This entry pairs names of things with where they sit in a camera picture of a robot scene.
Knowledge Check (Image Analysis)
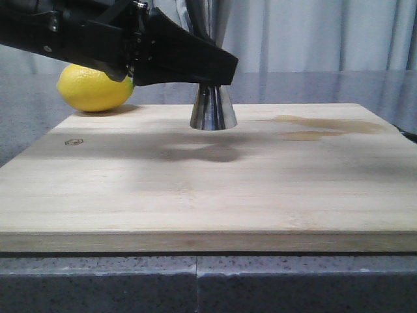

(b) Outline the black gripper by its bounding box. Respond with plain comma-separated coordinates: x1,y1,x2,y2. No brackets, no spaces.
1,1,149,82

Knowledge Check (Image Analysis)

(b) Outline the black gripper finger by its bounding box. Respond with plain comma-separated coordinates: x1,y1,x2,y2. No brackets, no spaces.
132,7,238,86

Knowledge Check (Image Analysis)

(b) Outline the light wooden cutting board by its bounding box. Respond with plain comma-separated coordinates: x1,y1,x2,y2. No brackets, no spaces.
1,104,416,252

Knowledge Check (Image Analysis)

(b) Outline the yellow lemon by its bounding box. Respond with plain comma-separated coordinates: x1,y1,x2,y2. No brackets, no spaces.
56,64,134,112

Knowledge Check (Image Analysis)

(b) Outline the grey curtain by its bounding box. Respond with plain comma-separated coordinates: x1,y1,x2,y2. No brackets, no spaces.
0,0,417,76

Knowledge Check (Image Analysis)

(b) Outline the steel double jigger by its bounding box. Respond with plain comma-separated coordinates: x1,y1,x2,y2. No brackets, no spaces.
184,0,238,131

